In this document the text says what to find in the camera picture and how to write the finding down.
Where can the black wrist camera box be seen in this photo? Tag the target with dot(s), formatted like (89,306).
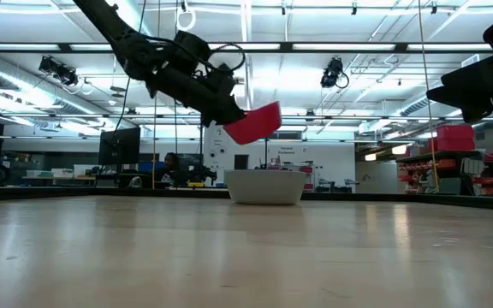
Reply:
(191,47)

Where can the black ceiling-mounted camera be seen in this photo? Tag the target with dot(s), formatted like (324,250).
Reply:
(58,70)
(331,72)

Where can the blue box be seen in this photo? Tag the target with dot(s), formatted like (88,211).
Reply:
(150,166)

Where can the black background robot arm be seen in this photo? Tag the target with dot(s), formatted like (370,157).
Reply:
(201,174)

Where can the black computer monitor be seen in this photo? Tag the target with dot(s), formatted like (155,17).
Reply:
(120,147)

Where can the red plastic bowl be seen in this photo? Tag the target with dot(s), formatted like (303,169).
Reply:
(257,124)

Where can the dark storage shelf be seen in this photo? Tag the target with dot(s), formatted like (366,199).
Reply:
(439,171)

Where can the person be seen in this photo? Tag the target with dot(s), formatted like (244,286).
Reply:
(170,169)

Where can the black aluminium table frame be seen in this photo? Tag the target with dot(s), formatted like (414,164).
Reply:
(358,197)

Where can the yellow-taped left gripper finger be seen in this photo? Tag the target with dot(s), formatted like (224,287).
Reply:
(225,118)
(234,107)

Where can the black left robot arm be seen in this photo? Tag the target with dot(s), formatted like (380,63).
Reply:
(101,21)

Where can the red drawer unit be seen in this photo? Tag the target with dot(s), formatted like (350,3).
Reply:
(307,177)

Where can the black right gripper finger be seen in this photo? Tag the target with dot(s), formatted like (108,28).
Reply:
(443,92)

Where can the long ceiling light fixture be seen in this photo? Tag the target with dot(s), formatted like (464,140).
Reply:
(340,47)

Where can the red storage bins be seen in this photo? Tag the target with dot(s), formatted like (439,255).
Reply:
(454,138)

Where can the large white bowl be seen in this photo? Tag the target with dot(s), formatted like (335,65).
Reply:
(265,188)

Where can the grey ventilation duct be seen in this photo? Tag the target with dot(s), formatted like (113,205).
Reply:
(28,92)

